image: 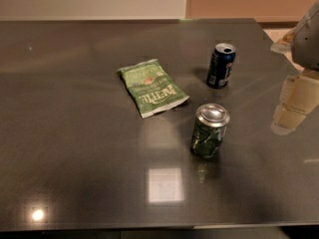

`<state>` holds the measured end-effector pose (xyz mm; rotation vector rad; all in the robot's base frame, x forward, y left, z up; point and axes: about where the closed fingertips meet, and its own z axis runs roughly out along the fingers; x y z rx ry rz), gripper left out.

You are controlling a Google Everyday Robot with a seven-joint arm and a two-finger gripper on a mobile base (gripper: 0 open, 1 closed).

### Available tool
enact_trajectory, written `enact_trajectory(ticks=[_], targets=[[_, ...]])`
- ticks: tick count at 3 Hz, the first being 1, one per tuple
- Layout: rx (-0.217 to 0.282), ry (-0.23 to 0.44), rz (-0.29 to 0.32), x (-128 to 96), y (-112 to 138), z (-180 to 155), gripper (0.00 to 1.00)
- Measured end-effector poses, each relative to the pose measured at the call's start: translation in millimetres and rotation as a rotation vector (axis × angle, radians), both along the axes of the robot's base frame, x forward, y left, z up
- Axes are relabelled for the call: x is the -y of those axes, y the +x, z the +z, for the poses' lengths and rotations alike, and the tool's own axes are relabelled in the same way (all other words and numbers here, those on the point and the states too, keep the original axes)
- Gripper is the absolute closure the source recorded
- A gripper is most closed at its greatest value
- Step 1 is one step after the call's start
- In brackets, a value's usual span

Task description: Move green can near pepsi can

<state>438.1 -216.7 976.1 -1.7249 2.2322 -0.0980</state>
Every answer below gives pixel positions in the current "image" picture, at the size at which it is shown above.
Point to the blue pepsi can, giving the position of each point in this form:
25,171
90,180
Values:
220,66

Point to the green soda can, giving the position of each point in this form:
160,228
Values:
209,130

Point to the green chip bag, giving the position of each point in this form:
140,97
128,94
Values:
151,88

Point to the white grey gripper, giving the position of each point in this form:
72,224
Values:
307,42

